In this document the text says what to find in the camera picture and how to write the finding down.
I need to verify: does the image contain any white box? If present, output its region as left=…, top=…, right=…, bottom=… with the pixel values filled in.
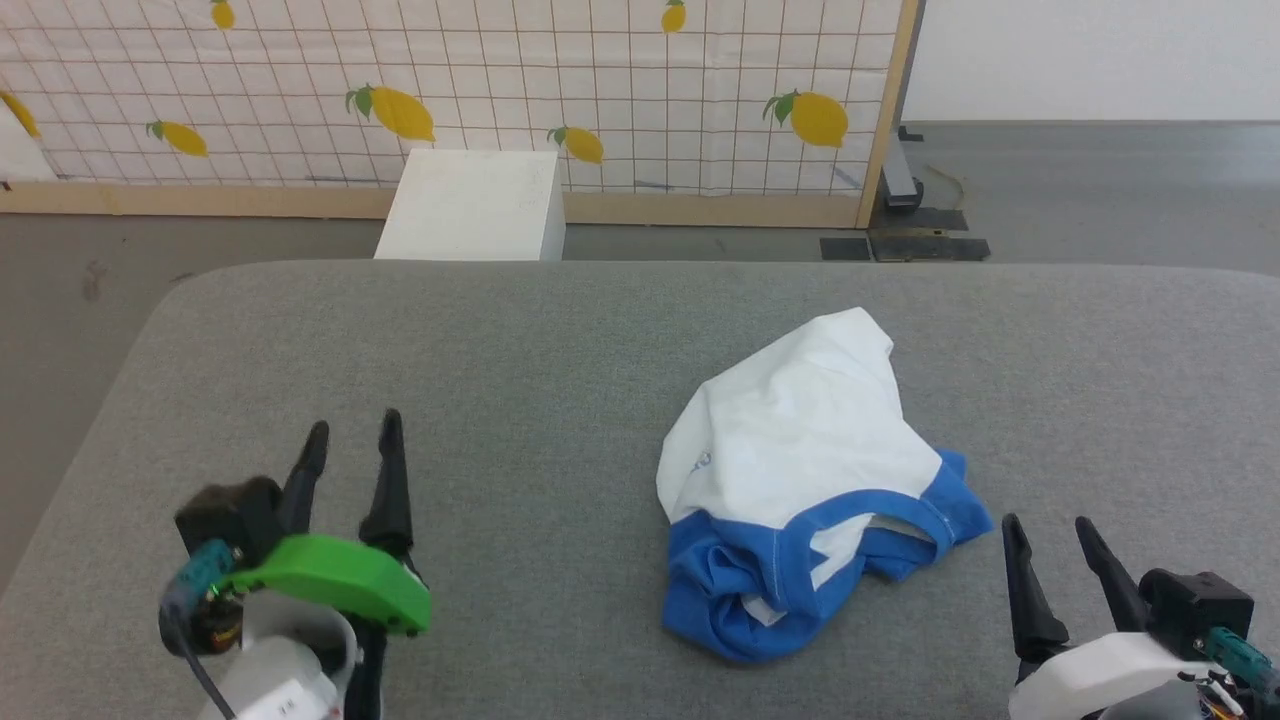
left=374, top=149, right=567, bottom=262

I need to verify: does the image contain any lemon-print grid partition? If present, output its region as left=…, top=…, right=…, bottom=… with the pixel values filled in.
left=0, top=0, right=924, bottom=230

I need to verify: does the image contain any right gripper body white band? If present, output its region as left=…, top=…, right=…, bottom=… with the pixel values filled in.
left=1008, top=631, right=1227, bottom=720

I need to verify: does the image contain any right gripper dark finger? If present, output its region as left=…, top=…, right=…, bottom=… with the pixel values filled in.
left=1002, top=513, right=1070, bottom=662
left=1075, top=516, right=1152, bottom=634

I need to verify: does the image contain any white and blue garment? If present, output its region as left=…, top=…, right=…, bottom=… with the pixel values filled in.
left=655, top=307, right=995, bottom=664

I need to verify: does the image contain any grey upholstered sofa cushion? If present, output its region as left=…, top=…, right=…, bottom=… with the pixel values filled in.
left=0, top=260, right=1280, bottom=720

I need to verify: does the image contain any black floor plate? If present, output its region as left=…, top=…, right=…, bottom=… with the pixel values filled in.
left=819, top=206, right=992, bottom=264

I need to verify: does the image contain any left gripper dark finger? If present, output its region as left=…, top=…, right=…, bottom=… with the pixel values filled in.
left=277, top=421, right=331, bottom=542
left=359, top=408, right=415, bottom=562

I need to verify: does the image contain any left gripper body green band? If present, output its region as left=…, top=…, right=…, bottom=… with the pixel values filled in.
left=215, top=534, right=432, bottom=720

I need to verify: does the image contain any lemon print grid cloth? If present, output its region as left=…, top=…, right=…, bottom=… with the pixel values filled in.
left=0, top=0, right=906, bottom=197

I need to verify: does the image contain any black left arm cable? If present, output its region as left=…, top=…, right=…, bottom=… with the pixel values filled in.
left=160, top=600, right=239, bottom=720

